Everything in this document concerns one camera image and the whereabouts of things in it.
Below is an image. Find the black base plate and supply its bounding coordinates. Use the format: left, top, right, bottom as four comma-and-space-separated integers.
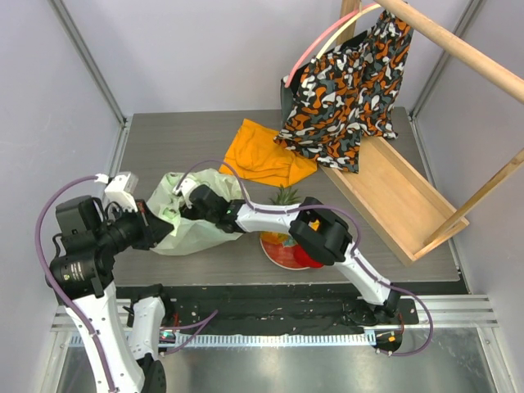
114, 282, 421, 332

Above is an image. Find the green avocado plastic bag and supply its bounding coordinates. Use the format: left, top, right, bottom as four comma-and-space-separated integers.
147, 169, 242, 256

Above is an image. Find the fake pineapple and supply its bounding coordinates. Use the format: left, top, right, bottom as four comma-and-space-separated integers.
261, 184, 304, 245

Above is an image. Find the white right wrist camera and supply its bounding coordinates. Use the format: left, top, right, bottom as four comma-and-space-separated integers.
173, 178, 198, 208

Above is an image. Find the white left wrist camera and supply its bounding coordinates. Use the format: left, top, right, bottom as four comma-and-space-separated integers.
94, 172, 138, 212

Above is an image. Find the pink and cream hanger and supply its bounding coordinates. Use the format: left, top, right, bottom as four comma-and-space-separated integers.
284, 2, 382, 88

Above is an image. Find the white cable duct strip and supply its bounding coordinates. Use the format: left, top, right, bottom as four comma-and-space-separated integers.
159, 330, 376, 349

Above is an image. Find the red fake apple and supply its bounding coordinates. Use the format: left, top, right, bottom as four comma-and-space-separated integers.
293, 245, 323, 269

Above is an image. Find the red floral plate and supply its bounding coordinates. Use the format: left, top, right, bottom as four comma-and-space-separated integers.
260, 235, 309, 270

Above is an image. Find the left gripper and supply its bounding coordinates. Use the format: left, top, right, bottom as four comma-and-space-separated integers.
94, 196, 174, 252

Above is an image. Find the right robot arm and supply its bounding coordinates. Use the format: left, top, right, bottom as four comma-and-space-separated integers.
174, 185, 401, 323

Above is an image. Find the patterned camouflage cloth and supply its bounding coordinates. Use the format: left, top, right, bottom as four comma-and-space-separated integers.
274, 10, 413, 173

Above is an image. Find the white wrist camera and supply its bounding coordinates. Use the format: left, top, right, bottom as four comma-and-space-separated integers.
94, 172, 138, 212
173, 178, 198, 208

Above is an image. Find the orange cloth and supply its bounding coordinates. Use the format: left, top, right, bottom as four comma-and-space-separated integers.
219, 119, 318, 187

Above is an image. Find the wooden rack frame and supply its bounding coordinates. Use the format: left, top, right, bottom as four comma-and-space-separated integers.
324, 1, 523, 265

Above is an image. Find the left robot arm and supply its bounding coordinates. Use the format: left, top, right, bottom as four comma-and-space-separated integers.
50, 196, 174, 392

